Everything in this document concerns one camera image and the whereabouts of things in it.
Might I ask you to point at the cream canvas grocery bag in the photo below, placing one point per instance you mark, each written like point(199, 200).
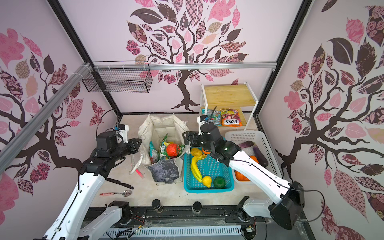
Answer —
point(154, 133)

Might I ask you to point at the dark purple eggplant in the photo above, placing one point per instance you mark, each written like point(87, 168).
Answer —
point(262, 160)

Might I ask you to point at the green bell pepper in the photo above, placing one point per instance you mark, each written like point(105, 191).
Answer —
point(219, 183)

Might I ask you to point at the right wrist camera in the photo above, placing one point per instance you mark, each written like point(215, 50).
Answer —
point(201, 120)

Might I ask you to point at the light purple eggplant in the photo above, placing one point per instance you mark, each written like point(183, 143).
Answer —
point(247, 144)

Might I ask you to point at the orange Fox's candy bag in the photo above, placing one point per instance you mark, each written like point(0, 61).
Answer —
point(230, 118)

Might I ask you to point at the wrinkled yellow fruit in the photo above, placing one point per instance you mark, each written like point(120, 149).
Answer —
point(195, 152)

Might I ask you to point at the teal plastic basket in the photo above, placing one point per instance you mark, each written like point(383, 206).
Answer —
point(203, 174)

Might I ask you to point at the green yellow snack bag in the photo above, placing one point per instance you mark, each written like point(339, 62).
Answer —
point(163, 152)
point(164, 142)

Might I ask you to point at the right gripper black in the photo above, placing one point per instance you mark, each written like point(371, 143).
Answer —
point(191, 134)

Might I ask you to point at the pink marker pen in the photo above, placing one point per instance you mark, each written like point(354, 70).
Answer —
point(139, 173)

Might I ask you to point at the metal spoon pink handle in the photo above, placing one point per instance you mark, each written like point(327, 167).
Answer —
point(125, 193)

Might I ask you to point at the white wooden shelf rack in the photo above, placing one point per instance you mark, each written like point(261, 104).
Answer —
point(239, 97)

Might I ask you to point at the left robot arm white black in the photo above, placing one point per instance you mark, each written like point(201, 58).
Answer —
point(68, 225)

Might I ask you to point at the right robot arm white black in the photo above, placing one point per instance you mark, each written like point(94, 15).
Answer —
point(286, 199)

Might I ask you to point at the teal snack bag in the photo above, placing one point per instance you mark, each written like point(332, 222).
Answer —
point(153, 153)

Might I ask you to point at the white plastic basket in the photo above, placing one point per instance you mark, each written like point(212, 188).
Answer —
point(260, 140)

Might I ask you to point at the yellow lemon front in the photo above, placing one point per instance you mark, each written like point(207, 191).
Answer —
point(207, 181)

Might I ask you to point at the teal candy bag lower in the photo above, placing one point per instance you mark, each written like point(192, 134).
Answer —
point(212, 116)

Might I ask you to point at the aluminium frame rail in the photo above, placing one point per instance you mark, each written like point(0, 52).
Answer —
point(12, 149)

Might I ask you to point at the black post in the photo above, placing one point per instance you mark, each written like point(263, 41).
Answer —
point(157, 206)
point(197, 208)

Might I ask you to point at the red tomato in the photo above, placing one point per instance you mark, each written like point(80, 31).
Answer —
point(173, 150)

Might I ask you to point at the black post right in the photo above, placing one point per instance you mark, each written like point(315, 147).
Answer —
point(197, 208)

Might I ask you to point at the single yellow banana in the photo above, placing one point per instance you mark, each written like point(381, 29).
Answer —
point(194, 167)

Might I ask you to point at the black post left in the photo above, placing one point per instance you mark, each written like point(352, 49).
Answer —
point(157, 206)

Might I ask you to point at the black wire basket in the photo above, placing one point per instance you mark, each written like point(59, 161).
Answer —
point(119, 77)

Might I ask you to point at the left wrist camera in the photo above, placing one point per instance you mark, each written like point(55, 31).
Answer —
point(122, 130)

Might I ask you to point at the black handled knife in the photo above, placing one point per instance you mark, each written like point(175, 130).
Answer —
point(120, 183)

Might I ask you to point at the orange persimmon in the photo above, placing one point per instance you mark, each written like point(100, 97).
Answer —
point(254, 158)

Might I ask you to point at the small orange pumpkin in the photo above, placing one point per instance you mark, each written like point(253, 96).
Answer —
point(240, 177)

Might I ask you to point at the orange fruit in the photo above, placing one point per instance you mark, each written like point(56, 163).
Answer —
point(205, 151)

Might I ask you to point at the white vented cable duct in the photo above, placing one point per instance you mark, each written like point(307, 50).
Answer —
point(175, 233)

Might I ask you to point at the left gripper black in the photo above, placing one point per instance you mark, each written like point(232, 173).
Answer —
point(134, 147)

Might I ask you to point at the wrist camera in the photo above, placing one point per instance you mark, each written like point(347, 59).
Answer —
point(201, 120)
point(122, 130)

